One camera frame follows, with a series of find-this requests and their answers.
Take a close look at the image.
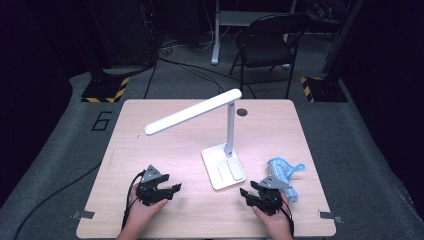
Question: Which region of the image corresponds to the black folding chair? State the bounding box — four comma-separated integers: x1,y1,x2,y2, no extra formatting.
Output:
229,12,313,99

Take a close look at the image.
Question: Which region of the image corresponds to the right hand-held gripper cable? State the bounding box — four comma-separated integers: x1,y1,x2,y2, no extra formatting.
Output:
278,196,296,238

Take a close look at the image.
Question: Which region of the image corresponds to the blue striped cloth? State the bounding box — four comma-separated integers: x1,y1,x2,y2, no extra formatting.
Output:
266,157,306,204

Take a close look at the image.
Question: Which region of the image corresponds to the black cabinet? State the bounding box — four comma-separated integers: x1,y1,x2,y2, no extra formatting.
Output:
89,0,158,68

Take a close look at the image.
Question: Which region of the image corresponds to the tangle of floor cables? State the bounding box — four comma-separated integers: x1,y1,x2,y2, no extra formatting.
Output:
159,31,214,56

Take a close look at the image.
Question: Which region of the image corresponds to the white metal desk frame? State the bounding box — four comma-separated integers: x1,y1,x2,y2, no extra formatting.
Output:
210,0,298,66

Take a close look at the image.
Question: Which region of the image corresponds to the thin black floor cable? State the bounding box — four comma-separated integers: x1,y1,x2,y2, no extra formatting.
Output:
156,57,258,100
143,61,158,100

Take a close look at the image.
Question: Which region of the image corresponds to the hand-held gripper cable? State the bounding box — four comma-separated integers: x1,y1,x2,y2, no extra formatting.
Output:
121,169,148,231
278,196,296,238

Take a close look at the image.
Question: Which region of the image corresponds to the thick black floor cable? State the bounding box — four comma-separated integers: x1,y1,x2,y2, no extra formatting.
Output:
12,162,102,240

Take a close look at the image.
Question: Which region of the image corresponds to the left hand-held gripper cable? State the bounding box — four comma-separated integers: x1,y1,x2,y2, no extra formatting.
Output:
121,169,148,231

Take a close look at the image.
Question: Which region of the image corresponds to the black stand with striped base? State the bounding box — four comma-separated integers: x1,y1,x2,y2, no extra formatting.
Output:
80,0,130,104
299,0,366,103

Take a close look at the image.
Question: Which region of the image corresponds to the person's right hand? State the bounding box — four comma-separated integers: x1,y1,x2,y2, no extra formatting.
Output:
252,194,294,235

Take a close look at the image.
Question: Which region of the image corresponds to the white desk lamp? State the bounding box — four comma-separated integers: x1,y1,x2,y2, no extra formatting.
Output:
144,88,248,191

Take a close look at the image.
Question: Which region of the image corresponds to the person's left hand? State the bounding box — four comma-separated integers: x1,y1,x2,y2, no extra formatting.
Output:
125,184,168,232

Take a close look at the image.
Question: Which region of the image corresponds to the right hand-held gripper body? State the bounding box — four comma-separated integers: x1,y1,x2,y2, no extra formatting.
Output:
258,176,293,216

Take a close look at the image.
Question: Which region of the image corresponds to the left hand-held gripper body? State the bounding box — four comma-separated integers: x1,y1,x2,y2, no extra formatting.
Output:
135,164,168,207

